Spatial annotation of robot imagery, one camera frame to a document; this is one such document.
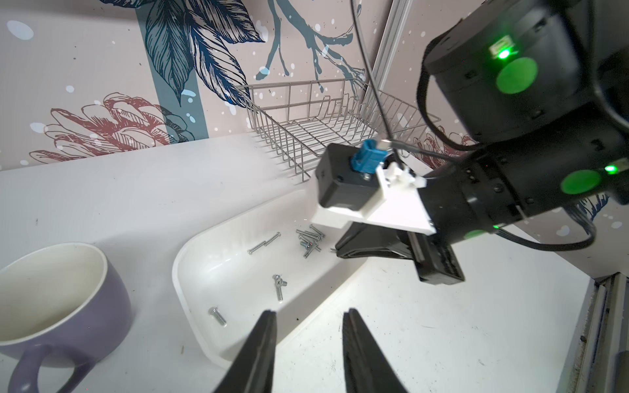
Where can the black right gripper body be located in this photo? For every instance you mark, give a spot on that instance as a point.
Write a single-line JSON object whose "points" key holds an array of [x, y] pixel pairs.
{"points": [[434, 260]]}

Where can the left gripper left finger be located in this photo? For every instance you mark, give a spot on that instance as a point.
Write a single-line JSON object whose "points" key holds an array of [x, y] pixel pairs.
{"points": [[253, 368]]}

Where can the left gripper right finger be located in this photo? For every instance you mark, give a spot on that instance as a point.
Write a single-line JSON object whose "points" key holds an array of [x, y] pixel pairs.
{"points": [[366, 369]]}

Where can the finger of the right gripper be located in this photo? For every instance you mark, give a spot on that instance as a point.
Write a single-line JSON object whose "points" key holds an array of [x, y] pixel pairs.
{"points": [[366, 240]]}

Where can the long screw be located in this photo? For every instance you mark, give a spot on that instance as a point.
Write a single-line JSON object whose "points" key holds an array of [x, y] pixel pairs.
{"points": [[321, 234]]}

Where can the short screw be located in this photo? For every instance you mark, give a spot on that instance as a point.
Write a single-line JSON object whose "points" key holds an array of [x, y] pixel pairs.
{"points": [[216, 314]]}

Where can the lone screw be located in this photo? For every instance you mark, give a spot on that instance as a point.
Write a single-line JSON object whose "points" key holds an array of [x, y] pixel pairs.
{"points": [[257, 247]]}

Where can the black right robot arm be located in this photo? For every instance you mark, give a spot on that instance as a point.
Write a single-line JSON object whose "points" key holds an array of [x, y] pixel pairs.
{"points": [[542, 88]]}

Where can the white storage box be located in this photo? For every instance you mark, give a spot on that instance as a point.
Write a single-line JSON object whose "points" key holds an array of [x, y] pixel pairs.
{"points": [[214, 269]]}

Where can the metal dish rack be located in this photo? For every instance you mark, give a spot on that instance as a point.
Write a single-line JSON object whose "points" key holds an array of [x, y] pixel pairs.
{"points": [[295, 121]]}

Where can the purple mug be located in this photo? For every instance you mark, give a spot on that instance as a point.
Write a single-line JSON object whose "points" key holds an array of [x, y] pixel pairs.
{"points": [[63, 306]]}

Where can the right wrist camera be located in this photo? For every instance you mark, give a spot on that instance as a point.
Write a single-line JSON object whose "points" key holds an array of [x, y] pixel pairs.
{"points": [[352, 185]]}

